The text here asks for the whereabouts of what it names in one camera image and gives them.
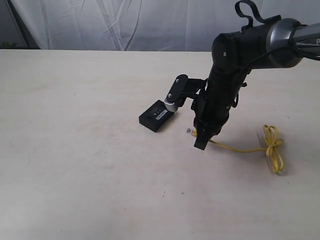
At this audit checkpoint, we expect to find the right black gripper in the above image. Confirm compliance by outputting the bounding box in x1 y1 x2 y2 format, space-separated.
191 94 229 150

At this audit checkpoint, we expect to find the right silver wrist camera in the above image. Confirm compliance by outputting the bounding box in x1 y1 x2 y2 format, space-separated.
164 74 188 112

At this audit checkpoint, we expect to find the yellow ethernet cable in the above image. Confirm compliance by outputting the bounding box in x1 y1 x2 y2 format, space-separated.
186 124 286 175

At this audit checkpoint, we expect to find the small black box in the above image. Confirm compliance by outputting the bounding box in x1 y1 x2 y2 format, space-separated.
138 100 174 133

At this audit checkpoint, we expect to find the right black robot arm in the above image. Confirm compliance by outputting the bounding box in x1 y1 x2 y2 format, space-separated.
191 18 320 150

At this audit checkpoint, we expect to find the grey backdrop curtain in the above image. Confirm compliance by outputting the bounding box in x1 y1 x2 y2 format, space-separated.
0 0 320 53

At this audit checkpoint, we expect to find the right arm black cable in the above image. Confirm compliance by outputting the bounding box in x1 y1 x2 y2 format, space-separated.
224 0 320 111

